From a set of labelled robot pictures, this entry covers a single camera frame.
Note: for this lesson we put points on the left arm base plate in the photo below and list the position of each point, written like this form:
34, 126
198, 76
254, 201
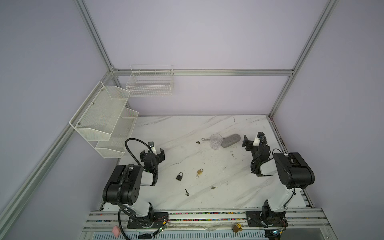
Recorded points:
154, 222

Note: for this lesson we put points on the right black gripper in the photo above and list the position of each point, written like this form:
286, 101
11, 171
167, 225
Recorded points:
245, 141

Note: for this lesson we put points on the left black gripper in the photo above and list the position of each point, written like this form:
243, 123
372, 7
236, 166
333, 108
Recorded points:
143, 154

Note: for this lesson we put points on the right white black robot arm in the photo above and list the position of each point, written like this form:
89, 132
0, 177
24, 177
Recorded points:
294, 175

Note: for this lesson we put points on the dark grey padlock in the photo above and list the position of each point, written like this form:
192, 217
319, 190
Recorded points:
179, 176

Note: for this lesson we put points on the white two-tier mesh shelf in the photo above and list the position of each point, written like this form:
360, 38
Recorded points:
105, 121

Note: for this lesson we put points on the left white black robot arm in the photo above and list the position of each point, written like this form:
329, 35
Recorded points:
123, 186

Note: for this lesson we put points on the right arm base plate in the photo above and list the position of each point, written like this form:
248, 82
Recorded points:
268, 220

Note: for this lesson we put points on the white wire basket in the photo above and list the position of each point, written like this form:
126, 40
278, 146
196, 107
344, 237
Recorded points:
151, 81

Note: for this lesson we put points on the clear plastic cup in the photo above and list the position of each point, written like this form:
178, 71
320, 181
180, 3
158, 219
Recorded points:
216, 141

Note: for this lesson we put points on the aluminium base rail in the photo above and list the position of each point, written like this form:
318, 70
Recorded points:
303, 224

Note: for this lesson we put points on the pink eraser block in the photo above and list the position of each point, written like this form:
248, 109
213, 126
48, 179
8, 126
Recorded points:
116, 231

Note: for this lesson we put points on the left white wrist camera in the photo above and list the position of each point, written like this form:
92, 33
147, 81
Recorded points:
152, 147

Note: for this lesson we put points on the aluminium frame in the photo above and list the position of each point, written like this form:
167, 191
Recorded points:
22, 197

